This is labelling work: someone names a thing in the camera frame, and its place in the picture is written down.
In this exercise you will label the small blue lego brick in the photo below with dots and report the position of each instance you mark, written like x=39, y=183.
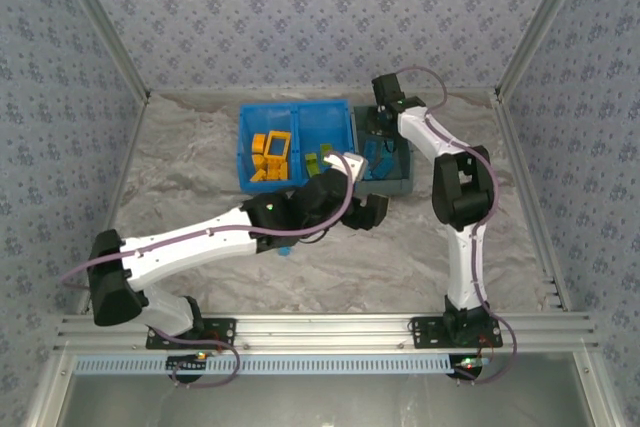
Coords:
x=285, y=251

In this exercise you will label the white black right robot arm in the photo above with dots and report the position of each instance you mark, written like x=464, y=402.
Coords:
x=462, y=267

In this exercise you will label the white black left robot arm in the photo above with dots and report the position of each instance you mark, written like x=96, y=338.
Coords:
x=190, y=242

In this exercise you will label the grey plastic bin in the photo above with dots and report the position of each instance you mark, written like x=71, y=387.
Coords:
x=395, y=186

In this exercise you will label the orange sloped lego brick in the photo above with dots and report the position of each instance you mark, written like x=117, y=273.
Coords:
x=259, y=177

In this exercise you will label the blue plastic bin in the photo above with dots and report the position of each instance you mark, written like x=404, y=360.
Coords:
x=325, y=119
x=250, y=119

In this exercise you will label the orange cube lego block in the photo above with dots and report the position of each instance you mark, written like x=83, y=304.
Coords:
x=259, y=143

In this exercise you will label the aluminium rear rail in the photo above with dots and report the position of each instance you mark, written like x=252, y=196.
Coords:
x=300, y=92

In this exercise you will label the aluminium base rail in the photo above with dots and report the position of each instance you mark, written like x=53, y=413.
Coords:
x=320, y=329

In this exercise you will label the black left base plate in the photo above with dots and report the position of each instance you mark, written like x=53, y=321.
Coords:
x=225, y=329

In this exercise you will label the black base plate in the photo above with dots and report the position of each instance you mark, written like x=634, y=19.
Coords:
x=225, y=329
x=425, y=332

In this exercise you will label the aluminium right side rail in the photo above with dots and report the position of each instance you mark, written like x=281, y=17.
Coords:
x=530, y=197

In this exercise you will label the aluminium left side rail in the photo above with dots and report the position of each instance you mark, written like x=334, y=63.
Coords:
x=127, y=162

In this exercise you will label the aluminium right frame post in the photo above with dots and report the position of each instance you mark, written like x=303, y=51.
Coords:
x=545, y=22

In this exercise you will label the aluminium frame post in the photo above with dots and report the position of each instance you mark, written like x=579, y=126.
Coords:
x=100, y=22
x=545, y=22

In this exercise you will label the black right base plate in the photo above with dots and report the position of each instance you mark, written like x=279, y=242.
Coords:
x=425, y=332

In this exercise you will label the aluminium left frame post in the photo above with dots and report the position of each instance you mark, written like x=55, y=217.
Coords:
x=100, y=22

